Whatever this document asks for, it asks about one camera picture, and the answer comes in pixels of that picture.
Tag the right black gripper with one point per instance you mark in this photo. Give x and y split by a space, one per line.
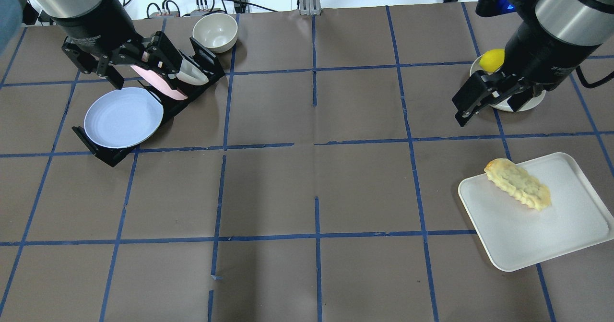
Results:
535 48

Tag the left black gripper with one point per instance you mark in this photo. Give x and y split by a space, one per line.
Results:
92 28

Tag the blue plate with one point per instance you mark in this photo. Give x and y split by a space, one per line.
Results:
123 118

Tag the bread piece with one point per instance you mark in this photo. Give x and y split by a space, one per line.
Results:
518 183

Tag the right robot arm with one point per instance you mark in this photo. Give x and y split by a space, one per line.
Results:
553 39

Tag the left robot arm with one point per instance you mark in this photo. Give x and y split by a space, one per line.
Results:
101 36

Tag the pink plate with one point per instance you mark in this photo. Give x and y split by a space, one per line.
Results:
159 83

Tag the cream plate in rack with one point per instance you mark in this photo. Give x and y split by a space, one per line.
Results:
189 73

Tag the black dish rack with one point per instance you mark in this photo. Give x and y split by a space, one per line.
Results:
205 60

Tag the yellow lemon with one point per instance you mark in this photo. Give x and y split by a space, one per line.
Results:
492 60

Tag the beige bowl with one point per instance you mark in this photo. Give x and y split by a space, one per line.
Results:
218 32

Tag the white rectangular tray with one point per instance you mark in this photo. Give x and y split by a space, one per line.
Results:
515 236

